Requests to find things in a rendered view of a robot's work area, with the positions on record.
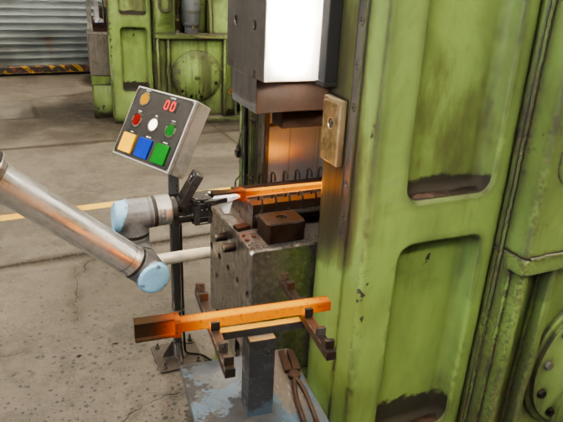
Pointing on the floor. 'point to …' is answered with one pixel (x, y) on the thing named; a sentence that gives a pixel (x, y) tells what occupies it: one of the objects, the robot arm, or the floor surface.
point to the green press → (161, 55)
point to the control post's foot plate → (168, 364)
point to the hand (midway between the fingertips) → (235, 193)
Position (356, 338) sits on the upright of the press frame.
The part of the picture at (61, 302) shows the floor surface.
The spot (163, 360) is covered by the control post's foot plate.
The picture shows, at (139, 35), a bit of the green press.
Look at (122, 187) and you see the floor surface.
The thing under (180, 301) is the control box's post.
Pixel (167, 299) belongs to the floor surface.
